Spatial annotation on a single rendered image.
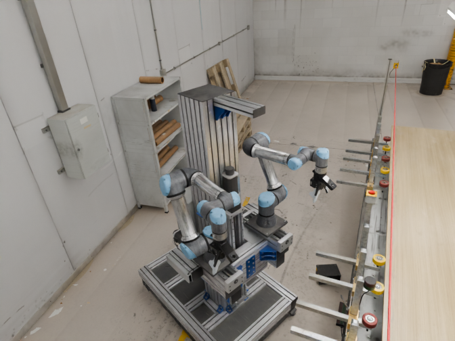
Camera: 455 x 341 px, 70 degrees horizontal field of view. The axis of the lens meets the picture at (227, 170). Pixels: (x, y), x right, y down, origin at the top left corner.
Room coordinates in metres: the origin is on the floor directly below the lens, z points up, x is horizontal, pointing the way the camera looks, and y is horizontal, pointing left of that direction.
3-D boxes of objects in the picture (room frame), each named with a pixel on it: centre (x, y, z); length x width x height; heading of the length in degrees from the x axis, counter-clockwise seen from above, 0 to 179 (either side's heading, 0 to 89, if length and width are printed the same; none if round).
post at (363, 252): (1.44, -0.79, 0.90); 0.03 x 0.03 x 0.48; 64
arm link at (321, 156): (1.76, -0.58, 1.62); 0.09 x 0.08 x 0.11; 47
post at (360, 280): (1.21, -0.68, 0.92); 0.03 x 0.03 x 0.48; 64
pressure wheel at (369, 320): (1.14, -0.74, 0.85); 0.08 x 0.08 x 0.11
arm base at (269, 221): (1.88, -0.26, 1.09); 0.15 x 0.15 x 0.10
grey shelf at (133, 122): (3.94, 0.88, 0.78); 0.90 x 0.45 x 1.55; 159
